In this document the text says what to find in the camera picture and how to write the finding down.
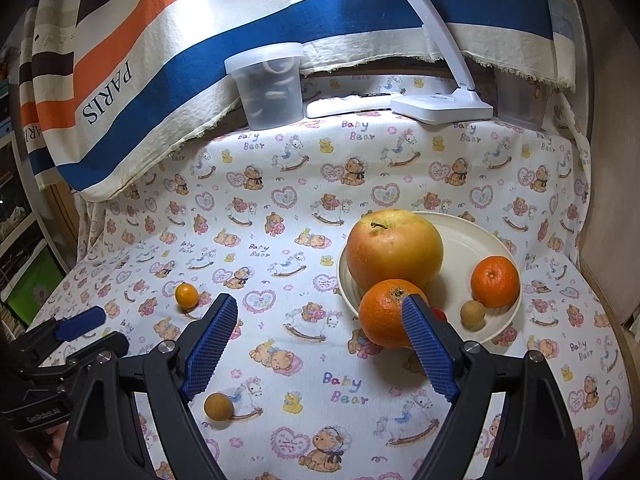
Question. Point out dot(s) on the yellow red apple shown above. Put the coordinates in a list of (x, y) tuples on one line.
[(395, 255)]

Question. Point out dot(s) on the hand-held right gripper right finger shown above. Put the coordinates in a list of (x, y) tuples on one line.
[(430, 350)]

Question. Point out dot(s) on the clear plastic lidded container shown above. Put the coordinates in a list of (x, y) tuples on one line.
[(267, 90)]

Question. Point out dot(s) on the cream round plate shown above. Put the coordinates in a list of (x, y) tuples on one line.
[(465, 240)]

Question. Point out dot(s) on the red cherry tomato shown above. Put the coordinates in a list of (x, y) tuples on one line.
[(440, 314)]

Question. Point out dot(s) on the person's left hand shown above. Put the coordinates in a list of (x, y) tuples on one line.
[(54, 445)]

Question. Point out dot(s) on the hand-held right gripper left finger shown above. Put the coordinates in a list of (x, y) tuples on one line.
[(210, 345)]

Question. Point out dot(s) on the small clear plastic container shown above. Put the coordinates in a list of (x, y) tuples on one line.
[(520, 102)]

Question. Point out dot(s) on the white remote control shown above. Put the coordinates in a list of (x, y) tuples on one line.
[(345, 106)]

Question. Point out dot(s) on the orange tangerine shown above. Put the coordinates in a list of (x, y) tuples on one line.
[(382, 315), (495, 281)]

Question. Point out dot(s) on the striped cloth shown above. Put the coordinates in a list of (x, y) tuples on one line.
[(200, 35)]

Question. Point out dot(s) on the green box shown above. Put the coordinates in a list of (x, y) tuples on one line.
[(30, 285)]

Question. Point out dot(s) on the white desk lamp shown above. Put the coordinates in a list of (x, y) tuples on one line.
[(440, 110)]

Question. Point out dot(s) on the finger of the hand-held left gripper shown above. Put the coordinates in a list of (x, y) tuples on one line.
[(112, 344), (80, 324)]

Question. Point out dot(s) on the storage shelf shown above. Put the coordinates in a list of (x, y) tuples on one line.
[(15, 200)]

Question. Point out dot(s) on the bear print cloth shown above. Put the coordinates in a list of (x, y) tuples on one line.
[(300, 200)]

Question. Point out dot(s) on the brown longan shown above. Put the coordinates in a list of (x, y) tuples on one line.
[(473, 316), (218, 406)]

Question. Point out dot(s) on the small orange kumquat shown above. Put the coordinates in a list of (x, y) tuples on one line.
[(186, 295)]

